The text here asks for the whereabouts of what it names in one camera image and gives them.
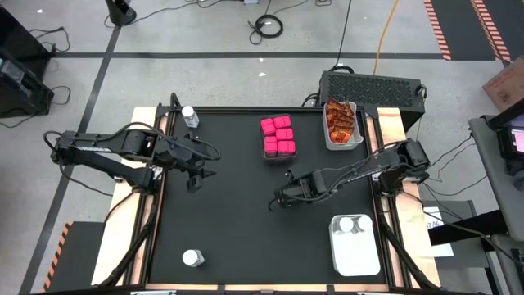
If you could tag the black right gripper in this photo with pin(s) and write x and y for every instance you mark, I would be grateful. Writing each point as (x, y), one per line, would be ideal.
(311, 184)

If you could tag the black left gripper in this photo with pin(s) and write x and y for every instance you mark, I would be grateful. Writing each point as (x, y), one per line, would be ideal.
(192, 160)

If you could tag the grey translucent plastic bin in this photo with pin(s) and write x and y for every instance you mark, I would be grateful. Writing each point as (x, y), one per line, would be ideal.
(262, 156)

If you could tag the pink cube with cap bottom-left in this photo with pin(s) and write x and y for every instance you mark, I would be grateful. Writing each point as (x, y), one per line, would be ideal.
(270, 144)

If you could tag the bagel seasoning jar white lid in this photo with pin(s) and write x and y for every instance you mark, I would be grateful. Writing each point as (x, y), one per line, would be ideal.
(191, 257)
(363, 223)
(188, 111)
(346, 224)

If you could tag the smoked paprika tin red lid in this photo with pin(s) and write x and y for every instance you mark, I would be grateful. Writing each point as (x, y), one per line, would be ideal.
(282, 121)

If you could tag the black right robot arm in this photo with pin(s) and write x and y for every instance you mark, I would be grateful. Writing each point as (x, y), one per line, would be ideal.
(368, 169)

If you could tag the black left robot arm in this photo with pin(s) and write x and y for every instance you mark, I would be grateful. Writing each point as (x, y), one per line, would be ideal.
(94, 148)

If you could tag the small white plastic bin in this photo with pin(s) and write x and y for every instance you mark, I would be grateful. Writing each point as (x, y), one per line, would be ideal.
(344, 146)

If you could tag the large white plastic bin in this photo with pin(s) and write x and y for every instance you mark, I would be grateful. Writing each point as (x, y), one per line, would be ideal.
(354, 258)

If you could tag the wooden table board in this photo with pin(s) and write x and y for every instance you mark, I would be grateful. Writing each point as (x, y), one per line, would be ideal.
(112, 241)

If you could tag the black perforated computer case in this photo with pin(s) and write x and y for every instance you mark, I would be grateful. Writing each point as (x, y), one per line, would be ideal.
(370, 90)

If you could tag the orange-edged black floor mat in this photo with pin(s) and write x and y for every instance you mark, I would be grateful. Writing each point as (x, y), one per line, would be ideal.
(79, 258)

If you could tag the white paper sheet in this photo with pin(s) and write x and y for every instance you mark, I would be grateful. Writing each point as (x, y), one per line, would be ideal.
(444, 250)

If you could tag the black stand base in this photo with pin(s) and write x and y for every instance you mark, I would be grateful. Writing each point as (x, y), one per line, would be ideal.
(120, 14)

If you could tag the black equipment case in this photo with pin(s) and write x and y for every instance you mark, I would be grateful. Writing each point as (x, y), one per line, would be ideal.
(20, 90)

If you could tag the grey cart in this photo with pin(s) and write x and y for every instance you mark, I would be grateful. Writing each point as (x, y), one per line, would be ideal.
(491, 172)

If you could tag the device with pink screen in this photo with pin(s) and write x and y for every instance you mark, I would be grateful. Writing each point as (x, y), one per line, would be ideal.
(507, 143)

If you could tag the orange-striped black floor mat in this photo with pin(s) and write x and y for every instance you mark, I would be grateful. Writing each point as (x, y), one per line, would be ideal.
(462, 24)

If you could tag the cardboard box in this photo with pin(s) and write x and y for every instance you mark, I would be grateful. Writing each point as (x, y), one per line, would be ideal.
(507, 84)

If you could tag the black aluminium table frame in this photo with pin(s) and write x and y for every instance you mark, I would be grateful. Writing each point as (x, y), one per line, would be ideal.
(146, 262)

